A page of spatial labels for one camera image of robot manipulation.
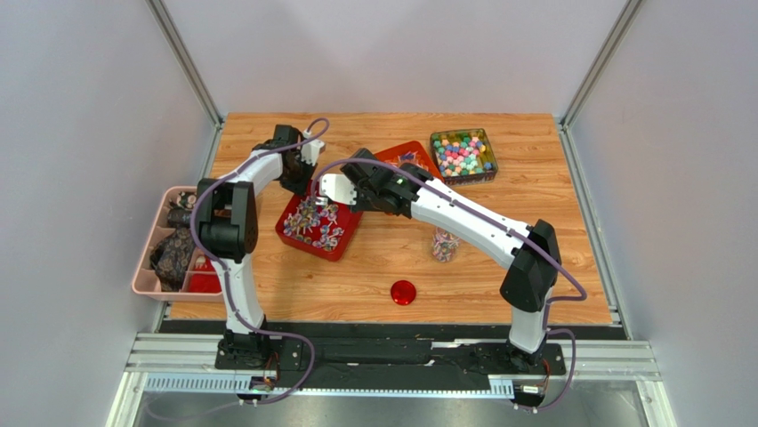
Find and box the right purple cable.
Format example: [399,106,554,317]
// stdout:
[310,157,589,413]

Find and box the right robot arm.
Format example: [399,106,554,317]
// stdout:
[340,149,561,355]

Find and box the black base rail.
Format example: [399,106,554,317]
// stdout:
[214,322,568,391]

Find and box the clear tray of colourful candies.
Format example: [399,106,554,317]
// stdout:
[429,128,498,187]

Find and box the clear plastic jar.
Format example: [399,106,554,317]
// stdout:
[431,228,460,262]

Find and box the orange tray of lollipops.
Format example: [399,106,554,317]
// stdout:
[375,141,442,180]

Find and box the red tray of swirl lollipops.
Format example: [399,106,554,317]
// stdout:
[275,195,363,262]

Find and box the pink organizer basket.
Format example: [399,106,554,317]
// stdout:
[132,186,223,302]

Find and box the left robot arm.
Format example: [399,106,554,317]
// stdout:
[190,125,325,365]

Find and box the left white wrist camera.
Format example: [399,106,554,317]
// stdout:
[300,133,326,166]

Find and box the red jar lid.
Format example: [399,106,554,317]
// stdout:
[390,280,417,306]

